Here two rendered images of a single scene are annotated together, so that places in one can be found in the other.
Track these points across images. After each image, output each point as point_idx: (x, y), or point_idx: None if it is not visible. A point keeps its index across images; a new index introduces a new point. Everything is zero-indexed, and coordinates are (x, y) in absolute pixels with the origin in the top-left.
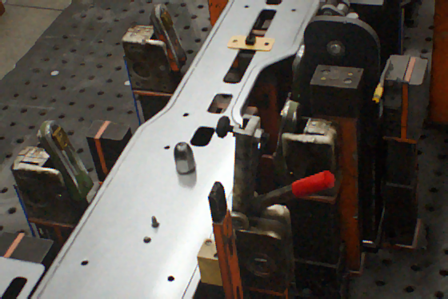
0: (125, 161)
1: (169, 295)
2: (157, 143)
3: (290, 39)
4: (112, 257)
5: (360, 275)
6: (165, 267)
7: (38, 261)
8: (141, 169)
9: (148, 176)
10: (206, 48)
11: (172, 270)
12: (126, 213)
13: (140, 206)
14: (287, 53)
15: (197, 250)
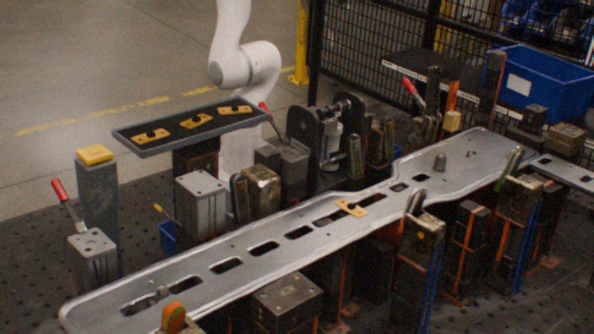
0: (471, 183)
1: (472, 136)
2: (448, 184)
3: (324, 200)
4: (493, 154)
5: None
6: (469, 143)
7: (531, 175)
8: (464, 177)
9: (461, 172)
10: (381, 219)
11: (467, 141)
12: (480, 164)
13: (471, 163)
14: (336, 191)
15: (453, 142)
